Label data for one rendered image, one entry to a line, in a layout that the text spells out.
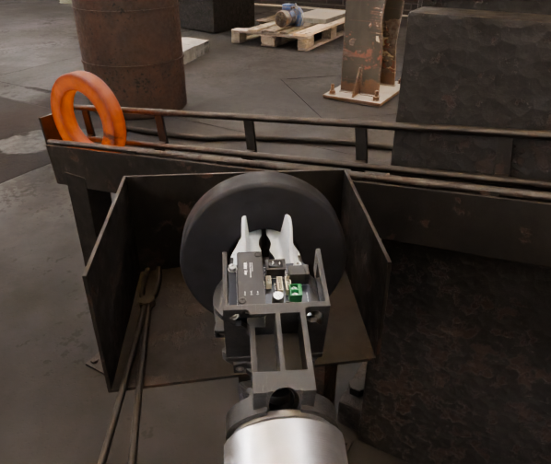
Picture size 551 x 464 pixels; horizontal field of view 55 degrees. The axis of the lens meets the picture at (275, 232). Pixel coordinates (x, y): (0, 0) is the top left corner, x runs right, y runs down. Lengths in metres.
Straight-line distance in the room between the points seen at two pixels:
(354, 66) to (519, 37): 2.80
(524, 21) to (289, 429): 0.59
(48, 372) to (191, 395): 0.38
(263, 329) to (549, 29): 0.54
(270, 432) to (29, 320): 1.39
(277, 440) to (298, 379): 0.03
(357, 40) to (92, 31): 1.55
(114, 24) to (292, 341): 2.80
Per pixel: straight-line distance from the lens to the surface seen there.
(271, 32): 5.07
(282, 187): 0.45
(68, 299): 1.71
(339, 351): 0.54
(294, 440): 0.32
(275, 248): 0.46
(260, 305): 0.35
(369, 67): 3.49
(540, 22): 0.76
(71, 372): 1.46
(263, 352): 0.35
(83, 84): 1.09
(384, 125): 0.82
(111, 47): 3.11
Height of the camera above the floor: 0.97
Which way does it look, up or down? 30 degrees down
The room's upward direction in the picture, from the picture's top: straight up
